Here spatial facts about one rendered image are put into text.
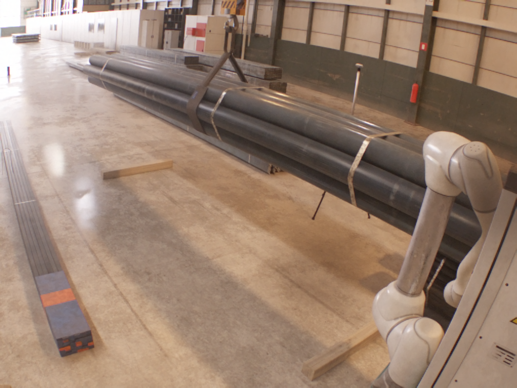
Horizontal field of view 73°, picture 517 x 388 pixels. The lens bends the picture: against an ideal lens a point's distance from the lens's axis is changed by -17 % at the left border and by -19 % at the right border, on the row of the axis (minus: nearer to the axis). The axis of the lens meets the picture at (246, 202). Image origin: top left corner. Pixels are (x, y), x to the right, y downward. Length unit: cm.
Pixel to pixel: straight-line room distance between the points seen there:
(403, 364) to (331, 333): 171
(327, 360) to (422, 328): 143
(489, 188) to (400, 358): 60
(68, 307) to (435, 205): 234
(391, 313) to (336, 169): 111
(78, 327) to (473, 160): 236
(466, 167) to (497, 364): 52
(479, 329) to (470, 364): 11
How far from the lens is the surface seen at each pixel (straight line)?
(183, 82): 363
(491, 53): 1075
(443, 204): 128
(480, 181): 111
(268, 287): 337
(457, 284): 152
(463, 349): 113
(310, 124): 252
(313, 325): 307
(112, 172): 521
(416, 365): 135
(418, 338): 132
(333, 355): 272
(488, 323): 108
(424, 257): 135
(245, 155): 586
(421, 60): 1114
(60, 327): 273
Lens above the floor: 197
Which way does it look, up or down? 25 degrees down
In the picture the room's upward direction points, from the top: 6 degrees clockwise
